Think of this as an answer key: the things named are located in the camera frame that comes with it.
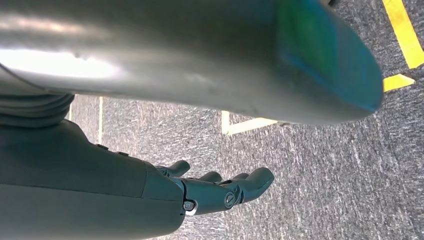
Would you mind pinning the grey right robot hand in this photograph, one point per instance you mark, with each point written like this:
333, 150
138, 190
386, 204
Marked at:
82, 192

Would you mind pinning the silver right robot leg shell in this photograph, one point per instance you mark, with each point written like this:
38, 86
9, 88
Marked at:
165, 49

